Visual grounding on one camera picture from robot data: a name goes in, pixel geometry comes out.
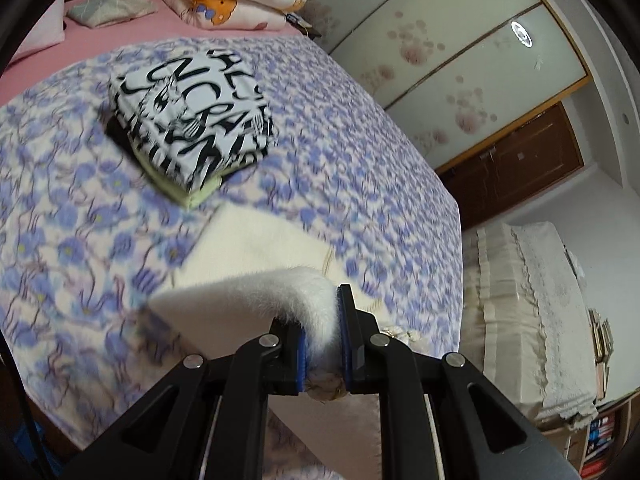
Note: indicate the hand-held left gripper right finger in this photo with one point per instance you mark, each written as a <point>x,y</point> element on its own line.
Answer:
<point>343,335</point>

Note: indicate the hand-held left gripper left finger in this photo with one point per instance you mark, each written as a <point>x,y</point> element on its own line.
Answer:
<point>300,360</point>

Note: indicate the white fluffy cardigan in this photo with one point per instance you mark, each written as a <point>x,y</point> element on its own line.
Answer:
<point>250,245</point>

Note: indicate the blue floral blanket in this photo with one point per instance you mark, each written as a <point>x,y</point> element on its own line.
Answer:
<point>350,160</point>

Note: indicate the cream lace covered furniture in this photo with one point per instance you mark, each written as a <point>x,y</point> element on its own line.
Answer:
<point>525,310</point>

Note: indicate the light green folded garment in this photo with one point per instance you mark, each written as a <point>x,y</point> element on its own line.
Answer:
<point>192,200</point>

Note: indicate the dark wooden door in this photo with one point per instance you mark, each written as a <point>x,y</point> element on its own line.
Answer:
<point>525,160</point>

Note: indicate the stack of books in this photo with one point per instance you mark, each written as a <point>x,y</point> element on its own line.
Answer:
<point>602,350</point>

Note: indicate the black and white printed garment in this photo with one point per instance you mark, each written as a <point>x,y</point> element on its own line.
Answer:
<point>200,110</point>

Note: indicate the row of shelved books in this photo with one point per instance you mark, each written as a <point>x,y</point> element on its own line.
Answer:
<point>597,442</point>

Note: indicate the floral sliding door wardrobe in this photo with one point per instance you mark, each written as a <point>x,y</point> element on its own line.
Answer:
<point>450,35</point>

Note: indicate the pink bed sheet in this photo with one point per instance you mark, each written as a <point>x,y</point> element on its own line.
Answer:
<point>125,35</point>

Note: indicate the folded grey cloth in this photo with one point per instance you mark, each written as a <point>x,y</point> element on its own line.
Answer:
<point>105,7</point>

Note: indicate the white pink pillow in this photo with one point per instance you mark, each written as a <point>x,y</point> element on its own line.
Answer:
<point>42,30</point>

